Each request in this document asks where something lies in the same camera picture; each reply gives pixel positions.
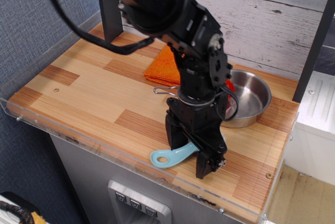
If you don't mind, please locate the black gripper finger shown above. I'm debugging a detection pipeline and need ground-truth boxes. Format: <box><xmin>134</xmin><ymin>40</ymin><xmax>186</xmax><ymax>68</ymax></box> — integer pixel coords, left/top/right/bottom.
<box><xmin>196</xmin><ymin>150</ymin><xmax>218</xmax><ymax>179</ymax></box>
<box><xmin>165</xmin><ymin>118</ymin><xmax>188</xmax><ymax>150</ymax></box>

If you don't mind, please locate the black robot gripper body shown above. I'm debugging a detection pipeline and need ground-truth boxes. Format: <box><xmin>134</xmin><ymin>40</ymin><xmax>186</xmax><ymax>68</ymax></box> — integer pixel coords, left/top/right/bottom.
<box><xmin>166</xmin><ymin>97</ymin><xmax>227</xmax><ymax>167</ymax></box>

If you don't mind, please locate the light blue scrub brush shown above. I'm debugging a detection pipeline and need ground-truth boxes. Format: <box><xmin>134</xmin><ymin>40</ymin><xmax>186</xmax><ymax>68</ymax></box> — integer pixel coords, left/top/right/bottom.
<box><xmin>150</xmin><ymin>142</ymin><xmax>199</xmax><ymax>169</ymax></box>

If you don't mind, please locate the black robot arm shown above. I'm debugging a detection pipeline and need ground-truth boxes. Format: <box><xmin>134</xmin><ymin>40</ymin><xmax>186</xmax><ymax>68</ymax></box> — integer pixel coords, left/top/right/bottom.
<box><xmin>119</xmin><ymin>0</ymin><xmax>234</xmax><ymax>179</ymax></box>

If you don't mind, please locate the orange folded towel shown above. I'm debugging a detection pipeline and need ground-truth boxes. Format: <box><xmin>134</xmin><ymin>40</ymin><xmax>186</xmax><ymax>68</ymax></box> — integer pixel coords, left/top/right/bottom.
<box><xmin>144</xmin><ymin>46</ymin><xmax>181</xmax><ymax>86</ymax></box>

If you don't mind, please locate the red toy strawberry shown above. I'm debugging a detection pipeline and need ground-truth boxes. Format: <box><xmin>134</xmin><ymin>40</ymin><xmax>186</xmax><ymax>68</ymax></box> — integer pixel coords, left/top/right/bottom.
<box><xmin>225</xmin><ymin>79</ymin><xmax>237</xmax><ymax>117</ymax></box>

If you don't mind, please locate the small stainless steel pan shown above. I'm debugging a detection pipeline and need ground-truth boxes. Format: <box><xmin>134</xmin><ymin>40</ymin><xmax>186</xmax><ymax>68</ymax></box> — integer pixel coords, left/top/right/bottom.
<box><xmin>153</xmin><ymin>69</ymin><xmax>272</xmax><ymax>129</ymax></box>

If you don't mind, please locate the silver dispenser button panel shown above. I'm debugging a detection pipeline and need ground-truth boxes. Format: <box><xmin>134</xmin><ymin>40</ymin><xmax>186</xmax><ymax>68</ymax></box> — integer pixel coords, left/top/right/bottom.
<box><xmin>108</xmin><ymin>180</ymin><xmax>172</xmax><ymax>223</ymax></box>

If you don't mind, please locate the grey cabinet front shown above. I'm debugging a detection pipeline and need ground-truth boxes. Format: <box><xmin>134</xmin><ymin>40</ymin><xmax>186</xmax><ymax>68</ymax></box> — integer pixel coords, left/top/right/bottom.
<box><xmin>49</xmin><ymin>133</ymin><xmax>245</xmax><ymax>224</ymax></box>

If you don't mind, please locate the white side unit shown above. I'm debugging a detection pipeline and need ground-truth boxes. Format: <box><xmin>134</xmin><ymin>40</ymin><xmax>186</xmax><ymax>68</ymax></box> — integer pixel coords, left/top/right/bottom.
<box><xmin>283</xmin><ymin>71</ymin><xmax>334</xmax><ymax>185</ymax></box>

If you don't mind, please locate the yellow object at corner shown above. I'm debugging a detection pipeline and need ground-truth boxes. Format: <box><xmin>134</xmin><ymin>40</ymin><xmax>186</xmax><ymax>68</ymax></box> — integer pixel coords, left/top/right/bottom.
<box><xmin>31</xmin><ymin>212</ymin><xmax>47</xmax><ymax>224</ymax></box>

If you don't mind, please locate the clear acrylic table guard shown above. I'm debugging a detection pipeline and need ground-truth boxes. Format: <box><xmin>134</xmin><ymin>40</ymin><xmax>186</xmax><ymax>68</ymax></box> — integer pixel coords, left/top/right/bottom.
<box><xmin>1</xmin><ymin>11</ymin><xmax>297</xmax><ymax>223</ymax></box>

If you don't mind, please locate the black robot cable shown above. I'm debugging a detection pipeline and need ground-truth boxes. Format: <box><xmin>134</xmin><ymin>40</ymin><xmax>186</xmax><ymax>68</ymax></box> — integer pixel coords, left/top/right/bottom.
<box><xmin>41</xmin><ymin>0</ymin><xmax>155</xmax><ymax>55</ymax></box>

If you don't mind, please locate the dark grey right post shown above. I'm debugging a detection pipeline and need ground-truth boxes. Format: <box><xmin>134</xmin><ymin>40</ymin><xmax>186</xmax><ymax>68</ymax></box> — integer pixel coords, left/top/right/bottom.
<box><xmin>292</xmin><ymin>0</ymin><xmax>334</xmax><ymax>103</ymax></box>

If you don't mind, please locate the black braided hose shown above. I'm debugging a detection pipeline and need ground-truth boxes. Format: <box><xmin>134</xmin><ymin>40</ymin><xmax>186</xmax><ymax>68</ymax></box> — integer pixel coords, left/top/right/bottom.
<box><xmin>0</xmin><ymin>199</ymin><xmax>35</xmax><ymax>224</ymax></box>

